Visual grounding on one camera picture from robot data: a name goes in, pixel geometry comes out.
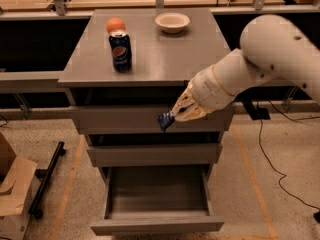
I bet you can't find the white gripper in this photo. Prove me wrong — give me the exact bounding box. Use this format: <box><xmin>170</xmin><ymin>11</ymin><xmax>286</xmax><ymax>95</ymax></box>
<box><xmin>172</xmin><ymin>66</ymin><xmax>235</xmax><ymax>122</ymax></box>

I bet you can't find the dark blue rxbar wrapper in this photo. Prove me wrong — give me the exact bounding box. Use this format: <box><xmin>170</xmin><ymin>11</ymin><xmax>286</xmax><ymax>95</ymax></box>
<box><xmin>157</xmin><ymin>110</ymin><xmax>175</xmax><ymax>132</ymax></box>

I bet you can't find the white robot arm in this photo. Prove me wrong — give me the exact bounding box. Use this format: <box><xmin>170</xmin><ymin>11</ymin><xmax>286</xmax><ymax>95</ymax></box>
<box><xmin>171</xmin><ymin>15</ymin><xmax>320</xmax><ymax>122</ymax></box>

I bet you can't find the grey middle drawer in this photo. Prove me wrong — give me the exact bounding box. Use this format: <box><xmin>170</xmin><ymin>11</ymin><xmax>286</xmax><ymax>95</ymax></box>
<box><xmin>87</xmin><ymin>143</ymin><xmax>222</xmax><ymax>167</ymax></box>

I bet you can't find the grey top drawer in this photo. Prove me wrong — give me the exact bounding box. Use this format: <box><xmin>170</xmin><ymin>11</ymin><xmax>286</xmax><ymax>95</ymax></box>
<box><xmin>71</xmin><ymin>105</ymin><xmax>234</xmax><ymax>135</ymax></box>

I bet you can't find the grey drawer cabinet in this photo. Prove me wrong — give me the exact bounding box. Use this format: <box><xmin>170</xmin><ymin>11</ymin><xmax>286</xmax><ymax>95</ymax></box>
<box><xmin>58</xmin><ymin>7</ymin><xmax>246</xmax><ymax>182</ymax></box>

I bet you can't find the grey open bottom drawer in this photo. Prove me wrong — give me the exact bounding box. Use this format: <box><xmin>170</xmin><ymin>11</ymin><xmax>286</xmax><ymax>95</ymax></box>
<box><xmin>91</xmin><ymin>165</ymin><xmax>224</xmax><ymax>236</ymax></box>

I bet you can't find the white paper bowl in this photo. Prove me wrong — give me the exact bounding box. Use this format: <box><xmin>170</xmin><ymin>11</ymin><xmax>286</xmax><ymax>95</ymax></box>
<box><xmin>155</xmin><ymin>13</ymin><xmax>190</xmax><ymax>34</ymax></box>

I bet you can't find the blue pepsi can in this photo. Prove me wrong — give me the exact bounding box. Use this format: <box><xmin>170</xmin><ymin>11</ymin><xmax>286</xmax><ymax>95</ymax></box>
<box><xmin>109</xmin><ymin>29</ymin><xmax>132</xmax><ymax>73</ymax></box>

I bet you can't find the orange fruit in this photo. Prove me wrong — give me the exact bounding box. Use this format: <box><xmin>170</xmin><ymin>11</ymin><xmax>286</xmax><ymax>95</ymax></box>
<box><xmin>106</xmin><ymin>17</ymin><xmax>126</xmax><ymax>34</ymax></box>

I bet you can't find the black metal bar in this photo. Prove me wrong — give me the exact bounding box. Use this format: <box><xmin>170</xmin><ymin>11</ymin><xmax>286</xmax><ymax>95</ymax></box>
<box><xmin>28</xmin><ymin>142</ymin><xmax>66</xmax><ymax>219</ymax></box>

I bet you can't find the brown cardboard box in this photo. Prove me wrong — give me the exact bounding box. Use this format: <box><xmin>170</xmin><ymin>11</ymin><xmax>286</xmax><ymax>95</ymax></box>
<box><xmin>0</xmin><ymin>134</ymin><xmax>40</xmax><ymax>240</ymax></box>

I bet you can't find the black floor cable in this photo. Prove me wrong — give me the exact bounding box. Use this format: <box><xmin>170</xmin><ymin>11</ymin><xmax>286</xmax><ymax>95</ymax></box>
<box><xmin>256</xmin><ymin>100</ymin><xmax>320</xmax><ymax>224</ymax></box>

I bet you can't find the grey metal rail frame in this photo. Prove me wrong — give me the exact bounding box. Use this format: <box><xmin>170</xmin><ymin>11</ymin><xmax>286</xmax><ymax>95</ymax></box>
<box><xmin>0</xmin><ymin>5</ymin><xmax>320</xmax><ymax>93</ymax></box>

